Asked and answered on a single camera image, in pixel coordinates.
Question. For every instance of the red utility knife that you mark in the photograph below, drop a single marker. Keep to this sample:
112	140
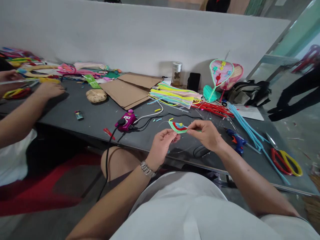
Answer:
109	133

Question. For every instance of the bunch of blue pipe cleaners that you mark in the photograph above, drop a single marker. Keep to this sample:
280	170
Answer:
252	132

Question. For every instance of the pile of red pipe cleaners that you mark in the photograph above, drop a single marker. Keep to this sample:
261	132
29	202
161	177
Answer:
215	109

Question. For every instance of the red plastic stool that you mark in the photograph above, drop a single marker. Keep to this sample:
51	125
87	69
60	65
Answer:
37	186

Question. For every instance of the green pink pipe cleaner fan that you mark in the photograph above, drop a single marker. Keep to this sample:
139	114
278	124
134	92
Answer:
221	72

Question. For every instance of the red plastic chair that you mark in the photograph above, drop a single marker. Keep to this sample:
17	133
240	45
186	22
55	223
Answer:
308	58

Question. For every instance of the pile of pastel pipe cleaners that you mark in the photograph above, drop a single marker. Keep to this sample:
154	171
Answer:
175	95

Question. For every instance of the magenta power strip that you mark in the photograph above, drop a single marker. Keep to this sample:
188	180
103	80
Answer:
125	122

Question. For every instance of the white paper sheet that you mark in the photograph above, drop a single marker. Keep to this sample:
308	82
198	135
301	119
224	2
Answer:
252	114

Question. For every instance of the green packet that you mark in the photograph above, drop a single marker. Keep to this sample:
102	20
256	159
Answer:
92	81

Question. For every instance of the person's right hand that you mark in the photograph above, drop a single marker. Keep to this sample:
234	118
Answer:
208	136

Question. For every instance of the brown cardboard sheets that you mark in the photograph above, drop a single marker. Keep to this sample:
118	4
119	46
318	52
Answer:
130	90

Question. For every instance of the glass jar with silver lid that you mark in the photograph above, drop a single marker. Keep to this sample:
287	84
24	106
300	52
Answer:
177	74

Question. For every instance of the black phone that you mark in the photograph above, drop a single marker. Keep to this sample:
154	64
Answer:
194	81

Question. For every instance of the black grey bag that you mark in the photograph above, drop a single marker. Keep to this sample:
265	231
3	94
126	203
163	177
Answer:
250	93

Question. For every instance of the pile of colourful craft pieces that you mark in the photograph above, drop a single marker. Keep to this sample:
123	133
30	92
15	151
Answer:
62	68

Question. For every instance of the person's body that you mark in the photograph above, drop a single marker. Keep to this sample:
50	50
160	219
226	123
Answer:
195	212

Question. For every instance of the person's left hand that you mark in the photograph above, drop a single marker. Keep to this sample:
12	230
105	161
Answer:
160	147

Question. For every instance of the pink heart shaped fan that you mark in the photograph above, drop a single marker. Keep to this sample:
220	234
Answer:
238	71

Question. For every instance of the red yellow looped object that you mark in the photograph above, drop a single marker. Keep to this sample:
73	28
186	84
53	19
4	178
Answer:
15	93

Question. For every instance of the tan lumpy stone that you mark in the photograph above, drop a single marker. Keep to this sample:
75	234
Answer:
96	95

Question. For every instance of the blue glue gun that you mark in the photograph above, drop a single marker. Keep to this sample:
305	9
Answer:
237	140

